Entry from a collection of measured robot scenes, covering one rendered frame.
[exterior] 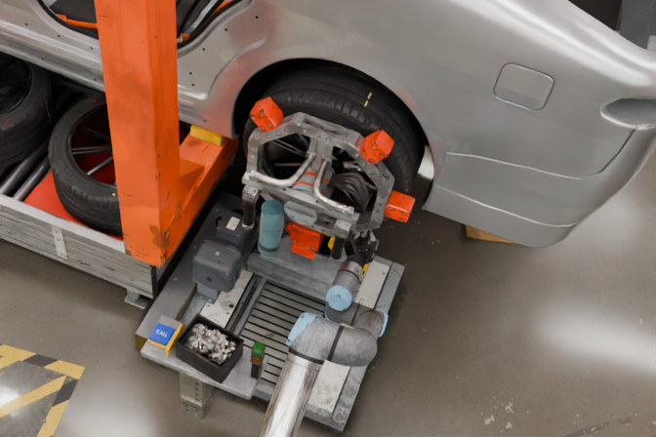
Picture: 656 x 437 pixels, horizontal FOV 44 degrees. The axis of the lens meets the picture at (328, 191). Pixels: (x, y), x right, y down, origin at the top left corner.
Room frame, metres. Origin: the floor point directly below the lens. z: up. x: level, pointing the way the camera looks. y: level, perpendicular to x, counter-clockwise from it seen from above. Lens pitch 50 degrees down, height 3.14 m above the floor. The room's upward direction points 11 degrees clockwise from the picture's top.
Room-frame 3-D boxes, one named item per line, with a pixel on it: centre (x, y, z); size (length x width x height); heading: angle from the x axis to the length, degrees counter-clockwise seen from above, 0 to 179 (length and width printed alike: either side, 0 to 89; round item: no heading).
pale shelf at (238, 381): (1.37, 0.32, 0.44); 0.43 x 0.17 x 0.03; 78
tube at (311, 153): (1.85, 0.17, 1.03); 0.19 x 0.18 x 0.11; 168
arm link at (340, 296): (1.64, -0.12, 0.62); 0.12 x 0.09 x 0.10; 168
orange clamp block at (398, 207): (1.89, -0.26, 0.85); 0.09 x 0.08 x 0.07; 78
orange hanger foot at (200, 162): (2.07, 0.54, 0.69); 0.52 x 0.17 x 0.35; 168
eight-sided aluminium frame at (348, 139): (1.95, 0.05, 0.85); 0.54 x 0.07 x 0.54; 78
